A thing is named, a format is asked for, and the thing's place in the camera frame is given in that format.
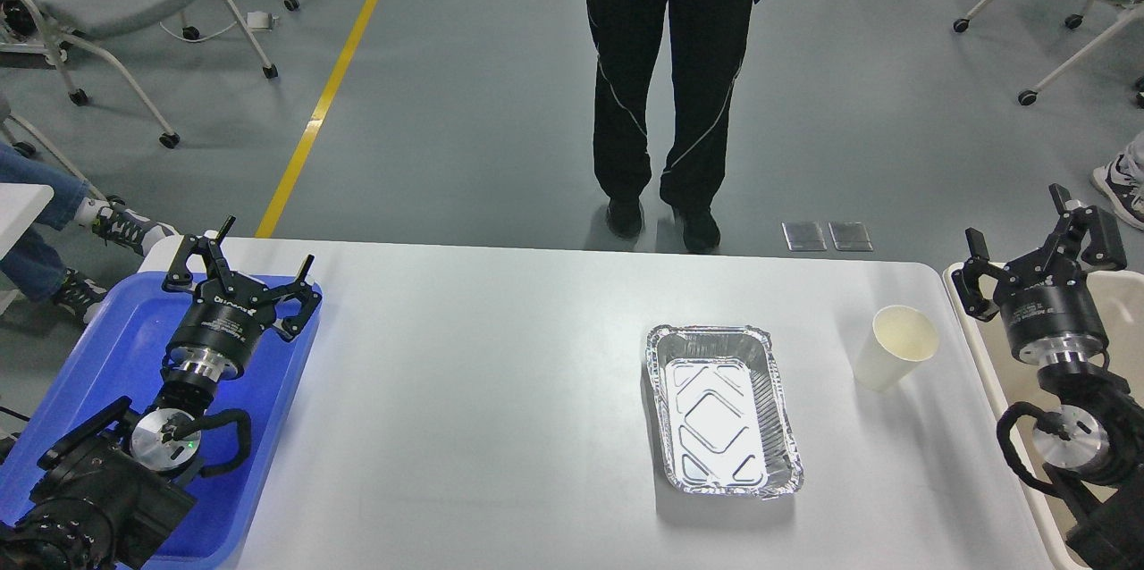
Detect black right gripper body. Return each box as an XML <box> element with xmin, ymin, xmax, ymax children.
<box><xmin>998</xmin><ymin>261</ymin><xmax>1110</xmax><ymax>364</ymax></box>

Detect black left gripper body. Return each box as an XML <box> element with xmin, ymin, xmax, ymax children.
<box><xmin>166</xmin><ymin>277</ymin><xmax>273</xmax><ymax>371</ymax></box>

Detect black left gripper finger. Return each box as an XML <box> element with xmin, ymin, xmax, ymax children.
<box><xmin>161</xmin><ymin>215</ymin><xmax>236</xmax><ymax>293</ymax></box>
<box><xmin>261</xmin><ymin>254</ymin><xmax>323</xmax><ymax>342</ymax></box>

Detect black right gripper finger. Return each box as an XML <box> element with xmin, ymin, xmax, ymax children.
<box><xmin>951</xmin><ymin>229</ymin><xmax>1012</xmax><ymax>322</ymax></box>
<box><xmin>1032</xmin><ymin>184</ymin><xmax>1127</xmax><ymax>274</ymax></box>

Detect white paper cup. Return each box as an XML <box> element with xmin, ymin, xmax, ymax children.
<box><xmin>851</xmin><ymin>304</ymin><xmax>940</xmax><ymax>391</ymax></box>

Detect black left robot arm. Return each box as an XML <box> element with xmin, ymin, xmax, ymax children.
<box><xmin>3</xmin><ymin>225</ymin><xmax>323</xmax><ymax>569</ymax></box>

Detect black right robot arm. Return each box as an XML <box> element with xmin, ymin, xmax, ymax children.
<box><xmin>952</xmin><ymin>184</ymin><xmax>1141</xmax><ymax>569</ymax></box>

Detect person in white trousers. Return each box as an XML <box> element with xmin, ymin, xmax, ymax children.
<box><xmin>1090</xmin><ymin>130</ymin><xmax>1143</xmax><ymax>231</ymax></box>

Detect blue plastic tray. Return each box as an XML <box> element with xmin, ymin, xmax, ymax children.
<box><xmin>1</xmin><ymin>272</ymin><xmax>320</xmax><ymax>569</ymax></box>

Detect right floor socket plate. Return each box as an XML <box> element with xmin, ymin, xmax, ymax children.
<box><xmin>827</xmin><ymin>221</ymin><xmax>874</xmax><ymax>252</ymax></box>

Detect floor socket plate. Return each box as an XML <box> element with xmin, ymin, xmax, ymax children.
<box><xmin>782</xmin><ymin>222</ymin><xmax>827</xmax><ymax>252</ymax></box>
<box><xmin>827</xmin><ymin>221</ymin><xmax>874</xmax><ymax>252</ymax></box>

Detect seated person in jeans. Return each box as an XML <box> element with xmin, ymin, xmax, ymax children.
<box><xmin>0</xmin><ymin>141</ymin><xmax>178</xmax><ymax>327</ymax></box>

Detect left floor socket plate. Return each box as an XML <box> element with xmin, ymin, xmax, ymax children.
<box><xmin>782</xmin><ymin>222</ymin><xmax>827</xmax><ymax>252</ymax></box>

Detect white side table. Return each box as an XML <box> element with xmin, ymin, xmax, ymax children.
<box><xmin>1</xmin><ymin>183</ymin><xmax>54</xmax><ymax>258</ymax></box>

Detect aluminium foil tray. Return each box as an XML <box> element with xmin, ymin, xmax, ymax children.
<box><xmin>645</xmin><ymin>324</ymin><xmax>803</xmax><ymax>500</ymax></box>

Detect person in black trousers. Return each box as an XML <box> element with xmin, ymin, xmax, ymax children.
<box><xmin>585</xmin><ymin>0</ymin><xmax>760</xmax><ymax>254</ymax></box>

